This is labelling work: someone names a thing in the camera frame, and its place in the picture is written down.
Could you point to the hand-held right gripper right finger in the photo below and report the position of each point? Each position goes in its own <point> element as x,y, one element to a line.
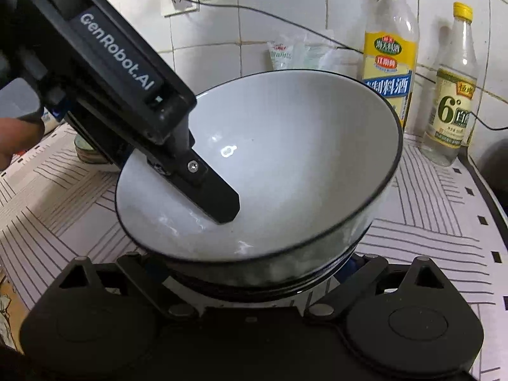
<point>363,272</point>

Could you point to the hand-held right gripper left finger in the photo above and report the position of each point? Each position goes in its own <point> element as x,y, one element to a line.
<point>139,276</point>

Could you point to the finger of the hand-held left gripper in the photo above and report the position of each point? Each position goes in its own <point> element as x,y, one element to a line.
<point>210,194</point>

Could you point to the white bowl black rim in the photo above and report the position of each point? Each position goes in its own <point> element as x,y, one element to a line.
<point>278,281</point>
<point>285,154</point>

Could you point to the person's left hand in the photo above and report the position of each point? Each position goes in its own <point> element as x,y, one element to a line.
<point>18,139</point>

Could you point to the striped table mat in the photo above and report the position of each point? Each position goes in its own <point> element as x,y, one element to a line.
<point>428,222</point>

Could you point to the small round dish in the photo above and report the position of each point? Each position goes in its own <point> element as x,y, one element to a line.
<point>93,154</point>

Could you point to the white powder bag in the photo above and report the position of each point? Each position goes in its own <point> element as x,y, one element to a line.
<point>301,53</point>

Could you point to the clear vinegar bottle yellow cap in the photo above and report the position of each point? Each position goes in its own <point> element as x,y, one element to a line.
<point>452,99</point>

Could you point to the yellow label cooking wine bottle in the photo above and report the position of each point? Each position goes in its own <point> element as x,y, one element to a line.
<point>391,71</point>

